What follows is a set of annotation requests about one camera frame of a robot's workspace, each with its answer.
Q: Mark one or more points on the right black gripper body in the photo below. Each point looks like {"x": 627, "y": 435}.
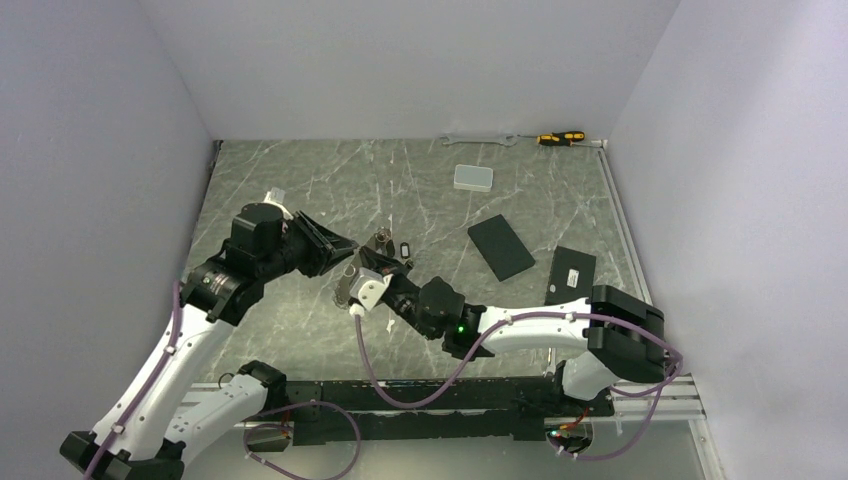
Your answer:
{"x": 404, "y": 302}

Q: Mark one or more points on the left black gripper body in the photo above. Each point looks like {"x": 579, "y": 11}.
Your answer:
{"x": 291, "y": 254}

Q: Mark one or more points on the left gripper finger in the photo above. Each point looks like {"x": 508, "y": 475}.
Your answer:
{"x": 319, "y": 263}
{"x": 322, "y": 244}

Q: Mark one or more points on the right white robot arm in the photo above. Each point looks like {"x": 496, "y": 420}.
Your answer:
{"x": 619, "y": 336}

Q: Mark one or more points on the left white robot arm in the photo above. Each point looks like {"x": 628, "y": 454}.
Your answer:
{"x": 143, "y": 436}

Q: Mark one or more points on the grey plastic box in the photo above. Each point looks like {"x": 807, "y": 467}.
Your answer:
{"x": 473, "y": 178}

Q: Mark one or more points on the black rectangular device box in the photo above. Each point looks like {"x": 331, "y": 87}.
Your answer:
{"x": 571, "y": 276}

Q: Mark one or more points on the silver open-end wrench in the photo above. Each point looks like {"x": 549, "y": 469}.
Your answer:
{"x": 507, "y": 140}

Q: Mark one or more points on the yellow black screwdriver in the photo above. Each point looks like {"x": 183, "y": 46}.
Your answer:
{"x": 558, "y": 139}

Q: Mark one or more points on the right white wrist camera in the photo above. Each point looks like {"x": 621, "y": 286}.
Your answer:
{"x": 366, "y": 293}

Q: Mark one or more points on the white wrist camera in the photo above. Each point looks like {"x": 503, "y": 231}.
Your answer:
{"x": 275, "y": 196}
{"x": 366, "y": 293}

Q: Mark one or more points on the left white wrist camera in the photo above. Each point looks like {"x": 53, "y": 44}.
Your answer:
{"x": 275, "y": 196}

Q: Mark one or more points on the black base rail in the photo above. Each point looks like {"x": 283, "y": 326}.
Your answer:
{"x": 520, "y": 408}

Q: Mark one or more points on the aluminium frame rail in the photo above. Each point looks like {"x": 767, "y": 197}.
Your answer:
{"x": 681, "y": 401}

